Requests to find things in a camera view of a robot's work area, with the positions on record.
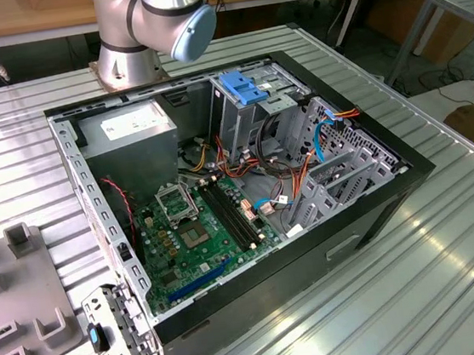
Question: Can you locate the orange power wire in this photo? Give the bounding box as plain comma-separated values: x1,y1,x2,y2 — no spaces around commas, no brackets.
325,106,363,126

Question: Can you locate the grey power supply box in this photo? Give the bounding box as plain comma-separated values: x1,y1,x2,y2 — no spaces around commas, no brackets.
72,96,187,213

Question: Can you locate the blue plastic drive latch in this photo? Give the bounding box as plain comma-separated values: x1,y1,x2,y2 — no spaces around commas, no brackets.
217,67,271,109

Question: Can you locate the red black fan wire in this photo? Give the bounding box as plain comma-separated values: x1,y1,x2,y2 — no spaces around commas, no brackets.
100,174,140,249

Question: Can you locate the metal disk bay cage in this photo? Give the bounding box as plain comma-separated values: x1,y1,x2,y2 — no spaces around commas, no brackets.
271,86,415,240

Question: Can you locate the blue black latch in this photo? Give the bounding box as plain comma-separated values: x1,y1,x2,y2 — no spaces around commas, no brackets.
85,321,112,355

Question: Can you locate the black RAM slot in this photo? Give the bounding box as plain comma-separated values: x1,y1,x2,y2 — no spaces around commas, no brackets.
209,176,267,249
197,179,254,255

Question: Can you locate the short blue wire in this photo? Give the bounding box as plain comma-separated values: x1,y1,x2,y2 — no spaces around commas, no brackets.
250,197,277,219

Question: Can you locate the black cable loop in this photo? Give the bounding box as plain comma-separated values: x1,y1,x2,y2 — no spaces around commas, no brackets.
253,114,291,174

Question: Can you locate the yellow wire bundle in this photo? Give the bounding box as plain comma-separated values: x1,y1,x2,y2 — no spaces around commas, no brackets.
180,136,216,175

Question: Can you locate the blue expansion slot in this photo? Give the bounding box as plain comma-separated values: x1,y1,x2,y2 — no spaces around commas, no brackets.
163,257,237,306

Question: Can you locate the metal socket cover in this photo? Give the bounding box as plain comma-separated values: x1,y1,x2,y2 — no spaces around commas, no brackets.
153,180,203,229

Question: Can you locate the green motherboard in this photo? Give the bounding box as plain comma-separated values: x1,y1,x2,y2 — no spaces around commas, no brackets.
128,167,293,318

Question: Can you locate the black open PC case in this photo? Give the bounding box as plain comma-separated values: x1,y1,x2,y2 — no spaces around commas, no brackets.
39,34,458,355

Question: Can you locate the metal optical drive cage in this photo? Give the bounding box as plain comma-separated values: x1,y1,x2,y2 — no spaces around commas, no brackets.
201,58,320,167

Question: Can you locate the grey parts rack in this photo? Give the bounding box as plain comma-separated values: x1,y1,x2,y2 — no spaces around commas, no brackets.
0,216,91,355

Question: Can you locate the CPU socket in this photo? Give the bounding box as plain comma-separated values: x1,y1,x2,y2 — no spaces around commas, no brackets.
176,219,212,253

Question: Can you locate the orange red wire bundle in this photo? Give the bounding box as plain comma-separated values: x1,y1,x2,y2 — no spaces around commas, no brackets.
214,125,324,214

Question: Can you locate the blue data wire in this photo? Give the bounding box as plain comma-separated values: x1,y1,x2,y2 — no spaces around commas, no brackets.
310,115,344,164

